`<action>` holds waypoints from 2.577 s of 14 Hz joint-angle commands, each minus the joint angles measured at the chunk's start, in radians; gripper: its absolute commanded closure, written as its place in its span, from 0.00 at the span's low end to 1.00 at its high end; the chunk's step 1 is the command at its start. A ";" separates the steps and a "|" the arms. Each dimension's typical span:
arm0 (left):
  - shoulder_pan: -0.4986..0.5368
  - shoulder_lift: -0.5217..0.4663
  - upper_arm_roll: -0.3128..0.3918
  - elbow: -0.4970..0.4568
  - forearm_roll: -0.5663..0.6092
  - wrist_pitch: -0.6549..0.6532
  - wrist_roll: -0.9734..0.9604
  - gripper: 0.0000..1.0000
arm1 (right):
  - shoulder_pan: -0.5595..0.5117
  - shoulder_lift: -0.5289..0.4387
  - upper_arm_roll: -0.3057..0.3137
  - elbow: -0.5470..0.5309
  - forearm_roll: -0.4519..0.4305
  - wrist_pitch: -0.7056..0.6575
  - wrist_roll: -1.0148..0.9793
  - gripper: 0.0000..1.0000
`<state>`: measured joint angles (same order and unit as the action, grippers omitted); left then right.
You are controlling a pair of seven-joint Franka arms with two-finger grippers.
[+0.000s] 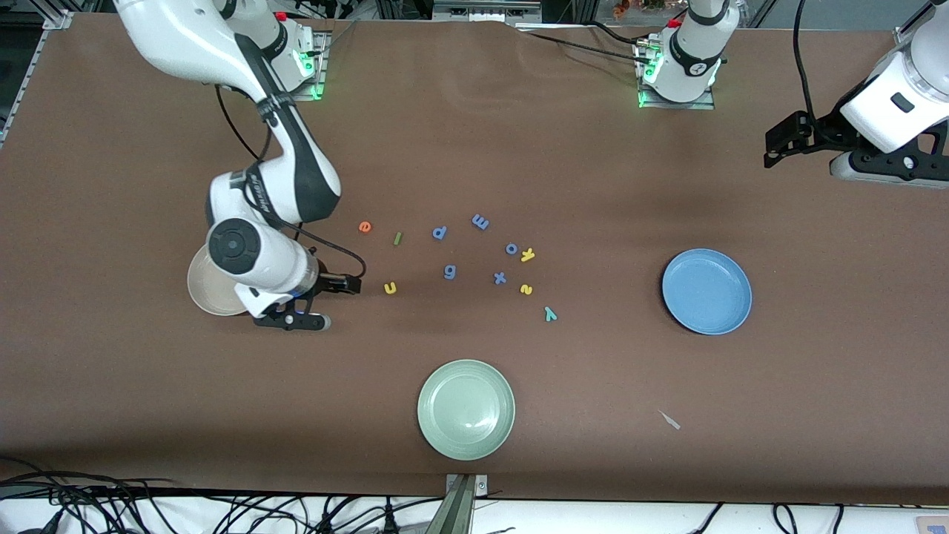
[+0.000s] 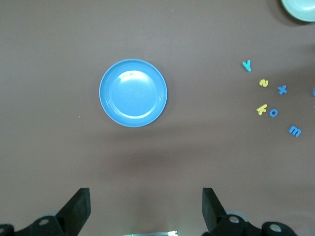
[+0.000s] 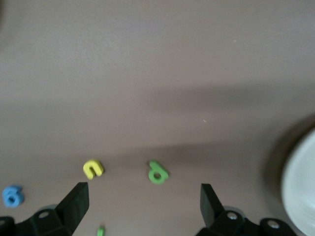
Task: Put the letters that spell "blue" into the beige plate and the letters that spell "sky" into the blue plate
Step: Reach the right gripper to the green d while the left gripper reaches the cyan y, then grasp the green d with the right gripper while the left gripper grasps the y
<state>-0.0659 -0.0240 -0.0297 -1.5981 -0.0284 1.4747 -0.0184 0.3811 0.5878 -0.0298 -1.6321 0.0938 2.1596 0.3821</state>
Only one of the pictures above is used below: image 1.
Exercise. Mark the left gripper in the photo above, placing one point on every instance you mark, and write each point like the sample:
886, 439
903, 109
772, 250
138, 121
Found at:
824, 130

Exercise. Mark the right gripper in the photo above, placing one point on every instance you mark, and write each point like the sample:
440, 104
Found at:
328, 282

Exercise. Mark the teal foam letter y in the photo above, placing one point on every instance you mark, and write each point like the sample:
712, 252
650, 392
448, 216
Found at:
549, 317

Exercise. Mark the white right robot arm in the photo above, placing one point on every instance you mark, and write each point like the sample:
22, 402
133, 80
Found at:
185, 44

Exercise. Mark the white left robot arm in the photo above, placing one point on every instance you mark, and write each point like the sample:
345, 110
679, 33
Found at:
689, 67

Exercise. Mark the blue foam letter p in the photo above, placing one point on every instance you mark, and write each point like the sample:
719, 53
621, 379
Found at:
444, 231

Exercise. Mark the beige round plate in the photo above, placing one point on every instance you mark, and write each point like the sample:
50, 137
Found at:
204, 285

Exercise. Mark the blue foam letter m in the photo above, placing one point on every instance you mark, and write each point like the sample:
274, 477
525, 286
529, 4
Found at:
480, 222

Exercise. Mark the pale green round plate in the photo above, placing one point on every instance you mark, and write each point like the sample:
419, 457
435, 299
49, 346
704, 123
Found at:
465, 409

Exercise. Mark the blue round plate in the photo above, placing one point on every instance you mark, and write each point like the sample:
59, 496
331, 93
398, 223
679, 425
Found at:
704, 293

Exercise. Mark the orange background object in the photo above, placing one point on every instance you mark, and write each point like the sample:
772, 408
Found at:
630, 7

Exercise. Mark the grey paper scrap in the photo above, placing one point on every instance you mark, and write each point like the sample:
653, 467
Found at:
671, 421

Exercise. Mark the tan box corner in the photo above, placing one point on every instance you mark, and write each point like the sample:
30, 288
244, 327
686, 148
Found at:
934, 526

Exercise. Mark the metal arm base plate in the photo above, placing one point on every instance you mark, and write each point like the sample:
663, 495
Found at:
678, 105
322, 74

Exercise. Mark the aluminium frame rail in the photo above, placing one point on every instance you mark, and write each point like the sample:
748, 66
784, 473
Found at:
58, 18
906, 33

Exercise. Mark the grey metal frame piece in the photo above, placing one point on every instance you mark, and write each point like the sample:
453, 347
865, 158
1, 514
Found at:
482, 9

